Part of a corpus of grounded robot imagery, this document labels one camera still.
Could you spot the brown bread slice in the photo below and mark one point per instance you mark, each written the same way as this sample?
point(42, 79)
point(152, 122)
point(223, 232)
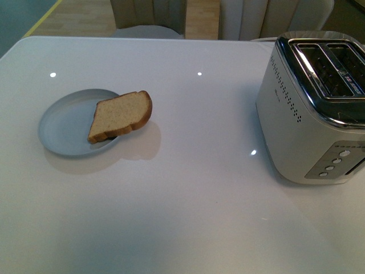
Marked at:
point(120, 115)

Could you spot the light blue round plate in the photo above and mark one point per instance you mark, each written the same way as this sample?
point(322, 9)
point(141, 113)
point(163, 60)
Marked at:
point(64, 127)

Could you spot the beige chair left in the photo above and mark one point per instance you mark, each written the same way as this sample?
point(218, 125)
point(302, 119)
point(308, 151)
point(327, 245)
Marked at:
point(158, 19)

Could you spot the beige chair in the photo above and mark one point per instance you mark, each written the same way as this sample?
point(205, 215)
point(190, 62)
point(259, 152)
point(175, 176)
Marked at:
point(158, 19)
point(259, 19)

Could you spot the white chrome two-slot toaster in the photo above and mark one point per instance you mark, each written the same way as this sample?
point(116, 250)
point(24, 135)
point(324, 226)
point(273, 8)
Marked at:
point(311, 107)

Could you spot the beige chair right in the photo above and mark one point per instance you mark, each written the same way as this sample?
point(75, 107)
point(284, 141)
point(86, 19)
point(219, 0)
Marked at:
point(259, 19)

